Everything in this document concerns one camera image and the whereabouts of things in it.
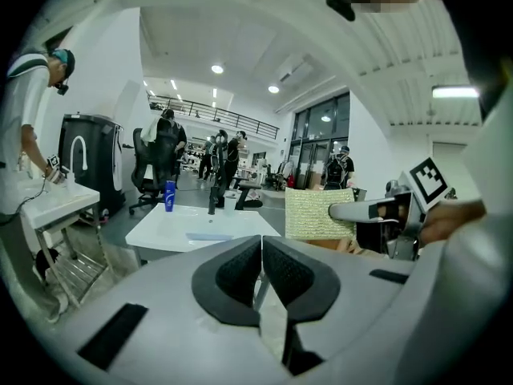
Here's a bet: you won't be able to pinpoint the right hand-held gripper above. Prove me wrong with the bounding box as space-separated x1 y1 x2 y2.
328 156 452 261

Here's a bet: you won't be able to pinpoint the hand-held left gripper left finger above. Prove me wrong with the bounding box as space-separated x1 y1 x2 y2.
63 234 290 385

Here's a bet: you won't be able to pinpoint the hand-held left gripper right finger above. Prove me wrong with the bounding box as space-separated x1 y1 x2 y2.
262 234 418 373

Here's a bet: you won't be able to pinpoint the yellow-green sponge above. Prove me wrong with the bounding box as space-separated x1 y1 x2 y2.
284 187 357 241

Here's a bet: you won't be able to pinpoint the person's right forearm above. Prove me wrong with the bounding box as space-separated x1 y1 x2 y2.
420 200 487 245

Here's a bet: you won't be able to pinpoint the person's right hand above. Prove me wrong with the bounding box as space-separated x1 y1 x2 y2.
378 204 402 221

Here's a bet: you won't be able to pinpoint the glass entrance doors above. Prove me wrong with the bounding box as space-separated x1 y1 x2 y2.
290 91 352 190

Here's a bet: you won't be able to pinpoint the white ceramic sink basin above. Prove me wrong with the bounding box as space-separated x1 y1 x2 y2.
125 202 281 262

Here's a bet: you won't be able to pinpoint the black faucet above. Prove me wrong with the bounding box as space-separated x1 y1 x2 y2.
207 185 220 216

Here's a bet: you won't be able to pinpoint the blue bottle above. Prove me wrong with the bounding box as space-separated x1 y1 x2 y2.
164 180 177 213

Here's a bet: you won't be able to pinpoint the steel rack stand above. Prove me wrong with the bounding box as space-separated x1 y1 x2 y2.
34 202 111 308

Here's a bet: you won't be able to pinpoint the black balcony railing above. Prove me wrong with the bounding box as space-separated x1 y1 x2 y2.
147 94 281 140

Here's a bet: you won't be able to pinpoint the white cloth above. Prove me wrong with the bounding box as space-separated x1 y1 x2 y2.
139 116 161 143

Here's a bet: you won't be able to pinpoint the black and white appliance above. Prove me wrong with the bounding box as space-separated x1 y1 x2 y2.
59 113 125 216

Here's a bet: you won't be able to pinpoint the white sink with metal rack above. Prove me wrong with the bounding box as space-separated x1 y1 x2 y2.
15 176 101 230

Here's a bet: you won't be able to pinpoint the white curved faucet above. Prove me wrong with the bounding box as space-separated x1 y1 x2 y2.
70 135 88 176

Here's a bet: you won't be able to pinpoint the person's black clothing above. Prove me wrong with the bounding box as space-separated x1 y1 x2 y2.
434 0 513 120

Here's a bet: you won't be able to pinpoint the black head-worn camera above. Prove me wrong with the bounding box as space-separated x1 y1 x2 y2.
325 0 357 22

